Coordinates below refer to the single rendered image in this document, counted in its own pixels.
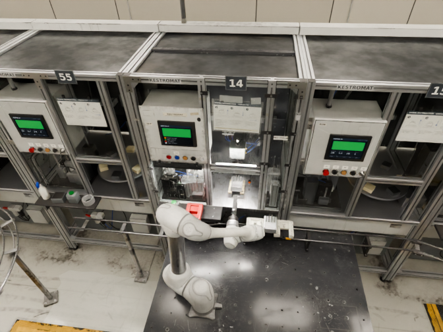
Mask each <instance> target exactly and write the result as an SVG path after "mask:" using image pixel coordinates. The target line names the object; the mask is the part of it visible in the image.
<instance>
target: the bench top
mask: <svg viewBox="0 0 443 332"><path fill-rule="evenodd" d="M310 239H311V240H320V241H328V242H342V243H350V244H353V240H352V237H351V235H339V234H331V233H317V232H310ZM185 257H186V262H187V263H188V265H189V267H190V269H191V271H192V274H193V275H195V276H196V277H198V278H202V279H205V280H207V281H208V282H209V283H210V284H211V285H212V288H213V290H214V293H216V294H218V298H217V300H216V302H217V303H219V304H222V309H215V320H210V319H206V318H196V317H193V318H190V317H189V312H190V310H191V304H190V303H189V302H188V301H187V300H186V299H185V298H184V297H182V296H181V295H179V294H177V293H176V292H175V291H174V290H172V289H171V288H169V287H168V286H167V285H166V283H165V282H164V280H163V271H164V269H165V268H166V266H167V265H169V264H170V257H169V247H168V249H167V254H166V256H165V260H164V263H163V267H162V270H161V273H160V277H159V280H158V284H157V287H156V291H155V293H154V297H153V300H152V304H151V307H150V311H149V313H148V317H147V320H146V324H145V326H144V331H143V332H374V331H373V327H372V322H371V319H370V314H369V310H368V305H367V300H366V296H365V292H364V288H363V283H362V279H361V274H360V271H359V266H358V262H357V257H356V254H355V249H354V246H351V245H343V244H329V243H322V242H311V243H310V244H309V251H305V241H300V240H286V239H282V240H281V241H278V240H264V239H260V240H256V241H252V242H246V245H243V242H240V243H238V244H237V246H236V247H235V248H234V249H229V248H227V247H226V246H225V244H224V241H223V238H210V239H208V240H203V241H193V240H189V239H187V238H185ZM356 288H358V290H356ZM296 296H298V298H296ZM327 299H329V300H330V301H329V302H328V301H327ZM151 326H152V327H153V328H152V329H151V328H150V327H151Z"/></svg>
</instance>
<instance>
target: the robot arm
mask: <svg viewBox="0 0 443 332"><path fill-rule="evenodd" d="M237 197H238V196H235V195H234V197H233V208H232V212H231V216H229V218H228V221H227V225H226V228H213V227H211V226H209V225H208V224H206V223H204V222H202V221H201V220H200V219H198V218H197V217H195V216H194V215H192V214H191V213H189V212H188V211H187V210H185V209H183V208H181V207H179V206H177V205H175V204H162V205H161V206H160V207H159V208H158V209H157V211H156V219H157V220H158V222H159V223H160V225H161V226H162V229H163V230H164V232H165V234H166V235H167V240H168V246H169V257H170V264H169V265H167V266H166V268H165V269H164V271H163V280H164V282H165V283H166V285H167V286H168V287H169V288H171V289H172V290H173V291H175V292H176V293H177V294H179V295H181V296H182V297H184V298H185V299H186V300H187V301H188V302H189V303H190V304H191V310H190V312H189V317H190V318H193V317H196V318H206V319H210V320H215V309H222V304H219V303H217V302H216V300H217V298H218V294H216V293H214V290H213V288H212V285H211V284H210V283H209V282H208V281H207V280H205V279H202V278H198V277H196V276H195V275H193V274H192V271H191V269H190V267H189V265H188V263H187V262H186V257H185V238H187V239H189V240H193V241H203V240H208V239H210V238H223V241H224V244H225V246H226V247H227V248H229V249H234V248H235V247H236V246H237V244H238V243H240V242H252V241H256V240H260V239H262V238H263V237H264V228H263V227H262V226H260V225H245V226H243V227H239V222H238V217H237V212H236V211H237Z"/></svg>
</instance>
